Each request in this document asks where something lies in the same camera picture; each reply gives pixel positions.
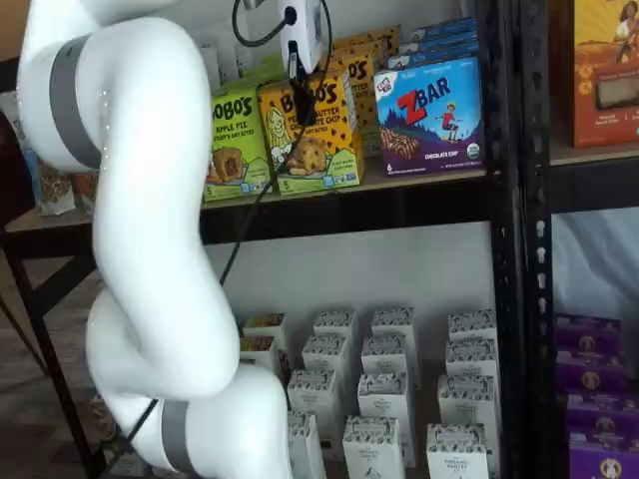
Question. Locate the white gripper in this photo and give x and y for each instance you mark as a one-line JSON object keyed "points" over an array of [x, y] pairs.
{"points": [[302, 30]]}

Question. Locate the orange Bobo's oat bites box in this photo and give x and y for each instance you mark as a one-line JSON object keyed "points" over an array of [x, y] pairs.
{"points": [[367, 107], [324, 149], [369, 40]]}

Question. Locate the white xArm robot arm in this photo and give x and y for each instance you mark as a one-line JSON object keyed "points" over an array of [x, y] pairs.
{"points": [[145, 149]]}

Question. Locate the green Bobo's apple pie box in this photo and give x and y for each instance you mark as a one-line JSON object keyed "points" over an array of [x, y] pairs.
{"points": [[234, 149], [264, 70]]}

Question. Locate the blue purple Zbar box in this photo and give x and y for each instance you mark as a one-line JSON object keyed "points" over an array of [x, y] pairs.
{"points": [[439, 40], [444, 26], [429, 120]]}

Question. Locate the white patterned carton box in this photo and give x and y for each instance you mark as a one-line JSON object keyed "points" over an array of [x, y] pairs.
{"points": [[465, 399], [456, 454], [471, 324], [393, 322], [383, 354], [324, 351], [382, 396], [307, 444], [310, 391], [470, 356], [372, 449], [335, 324]]}

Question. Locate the yellow label granola box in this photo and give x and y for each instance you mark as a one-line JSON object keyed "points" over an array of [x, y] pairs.
{"points": [[257, 351], [264, 327]]}

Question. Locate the wooden shelf board with snacks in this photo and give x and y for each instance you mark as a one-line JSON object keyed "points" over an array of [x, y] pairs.
{"points": [[50, 222]]}

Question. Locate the large orange brown snack box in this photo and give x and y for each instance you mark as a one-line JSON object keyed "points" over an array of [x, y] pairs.
{"points": [[606, 75]]}

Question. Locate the neighbouring wooden shelf board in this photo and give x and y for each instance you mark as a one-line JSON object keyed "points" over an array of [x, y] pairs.
{"points": [[594, 155]]}

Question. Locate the wooden shelf board with cartons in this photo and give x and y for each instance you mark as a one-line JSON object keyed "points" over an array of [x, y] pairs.
{"points": [[429, 359]]}

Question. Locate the purple snack box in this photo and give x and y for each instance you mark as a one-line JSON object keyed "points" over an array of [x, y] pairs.
{"points": [[604, 459], [589, 332], [604, 414], [591, 371]]}

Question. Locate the granola bag with red label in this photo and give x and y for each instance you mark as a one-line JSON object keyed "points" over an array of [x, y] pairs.
{"points": [[86, 192]]}

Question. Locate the granola bag with orange label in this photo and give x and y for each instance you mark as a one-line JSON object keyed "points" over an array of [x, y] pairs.
{"points": [[52, 187]]}

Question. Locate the white plastic sheet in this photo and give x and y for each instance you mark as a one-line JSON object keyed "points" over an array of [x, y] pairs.
{"points": [[594, 259]]}

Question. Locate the neighbouring black metal shelf frame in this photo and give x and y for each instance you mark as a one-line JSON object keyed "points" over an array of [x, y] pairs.
{"points": [[536, 149]]}

